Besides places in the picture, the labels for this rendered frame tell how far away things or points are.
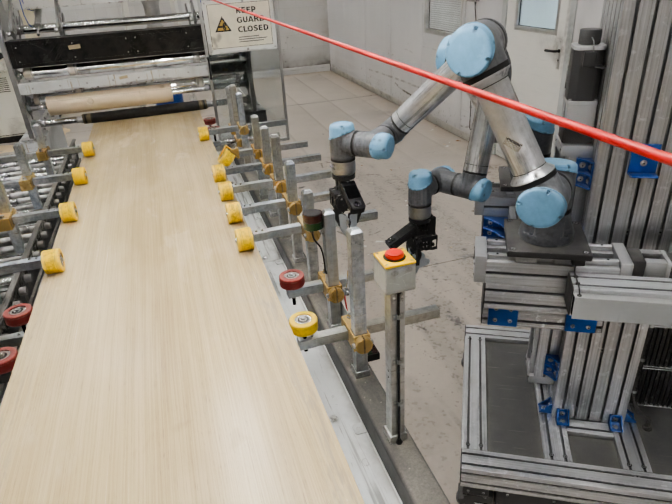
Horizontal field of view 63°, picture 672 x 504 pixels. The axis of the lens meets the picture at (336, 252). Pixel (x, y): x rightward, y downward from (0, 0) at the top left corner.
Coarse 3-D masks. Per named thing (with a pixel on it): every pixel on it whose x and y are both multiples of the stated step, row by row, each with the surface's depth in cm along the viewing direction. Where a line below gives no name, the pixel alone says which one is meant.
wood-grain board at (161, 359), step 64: (128, 128) 355; (192, 128) 346; (128, 192) 250; (192, 192) 245; (64, 256) 196; (128, 256) 193; (192, 256) 190; (256, 256) 187; (64, 320) 159; (128, 320) 157; (192, 320) 155; (256, 320) 153; (64, 384) 134; (128, 384) 132; (192, 384) 131; (256, 384) 130; (0, 448) 116; (64, 448) 115; (128, 448) 114; (192, 448) 113; (256, 448) 112; (320, 448) 112
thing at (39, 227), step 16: (64, 160) 321; (80, 160) 365; (64, 192) 304; (48, 208) 260; (32, 240) 224; (48, 240) 251; (32, 256) 219; (16, 272) 200; (32, 272) 218; (0, 288) 238; (16, 288) 193; (32, 288) 214; (32, 304) 206; (0, 320) 172; (0, 384) 165; (0, 400) 159
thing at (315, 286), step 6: (366, 270) 183; (372, 270) 183; (342, 276) 180; (366, 276) 181; (372, 276) 182; (306, 282) 178; (312, 282) 178; (318, 282) 178; (342, 282) 179; (300, 288) 175; (306, 288) 176; (312, 288) 176; (318, 288) 177; (288, 294) 174; (294, 294) 175; (300, 294) 176; (306, 294) 177
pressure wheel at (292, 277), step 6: (288, 270) 176; (294, 270) 176; (282, 276) 173; (288, 276) 174; (294, 276) 173; (300, 276) 172; (282, 282) 171; (288, 282) 170; (294, 282) 170; (300, 282) 172; (282, 288) 173; (288, 288) 171; (294, 288) 171; (294, 300) 177
